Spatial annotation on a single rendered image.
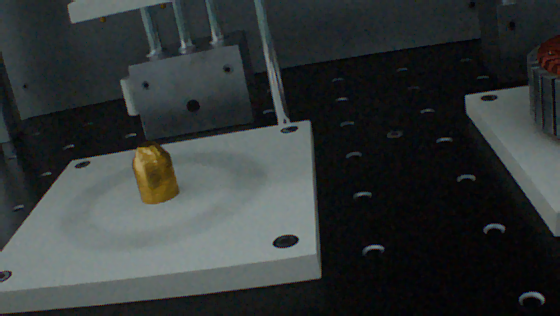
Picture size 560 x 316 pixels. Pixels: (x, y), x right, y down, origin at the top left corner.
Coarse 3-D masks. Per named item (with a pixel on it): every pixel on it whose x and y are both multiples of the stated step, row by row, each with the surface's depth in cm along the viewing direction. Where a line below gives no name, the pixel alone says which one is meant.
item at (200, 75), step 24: (168, 48) 44; (192, 48) 42; (216, 48) 41; (240, 48) 41; (144, 72) 41; (168, 72) 41; (192, 72) 41; (216, 72) 41; (240, 72) 41; (144, 96) 42; (168, 96) 42; (192, 96) 42; (216, 96) 42; (240, 96) 42; (144, 120) 43; (168, 120) 43; (192, 120) 43; (216, 120) 43; (240, 120) 43
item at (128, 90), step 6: (126, 78) 43; (126, 84) 43; (126, 90) 43; (132, 90) 43; (126, 96) 43; (132, 96) 43; (126, 102) 43; (132, 102) 43; (132, 108) 43; (132, 114) 44; (138, 114) 44
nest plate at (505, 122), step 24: (480, 96) 36; (504, 96) 35; (528, 96) 35; (480, 120) 34; (504, 120) 32; (528, 120) 31; (504, 144) 29; (528, 144) 29; (552, 144) 28; (528, 168) 27; (552, 168) 26; (528, 192) 26; (552, 192) 24; (552, 216) 23
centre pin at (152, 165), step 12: (144, 144) 30; (156, 144) 30; (144, 156) 30; (156, 156) 30; (168, 156) 30; (132, 168) 30; (144, 168) 30; (156, 168) 30; (168, 168) 30; (144, 180) 30; (156, 180) 30; (168, 180) 30; (144, 192) 30; (156, 192) 30; (168, 192) 31
